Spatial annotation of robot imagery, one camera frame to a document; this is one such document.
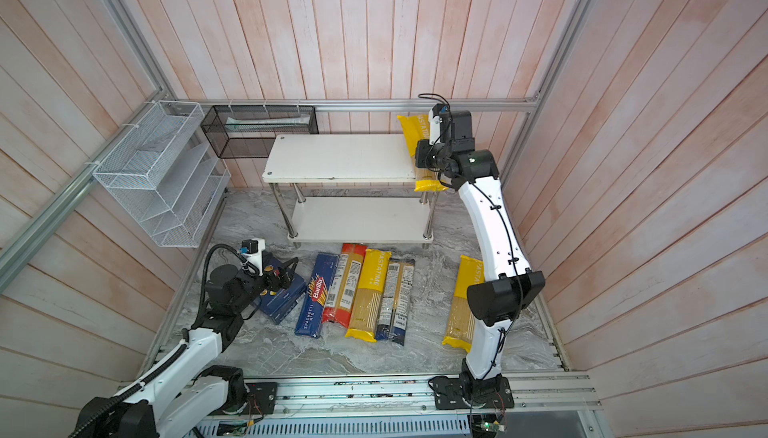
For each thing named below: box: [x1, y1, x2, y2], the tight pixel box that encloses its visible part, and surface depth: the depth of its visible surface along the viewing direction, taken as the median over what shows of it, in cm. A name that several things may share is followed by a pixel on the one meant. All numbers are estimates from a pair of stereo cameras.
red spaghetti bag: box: [322, 243, 367, 328], surface depth 92 cm
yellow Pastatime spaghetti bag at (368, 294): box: [345, 248, 392, 342], surface depth 91 cm
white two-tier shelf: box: [262, 134, 438, 243], surface depth 86 cm
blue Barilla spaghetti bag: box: [295, 252, 340, 338], surface depth 89 cm
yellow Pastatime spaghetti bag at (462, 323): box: [442, 255, 485, 353], surface depth 86 cm
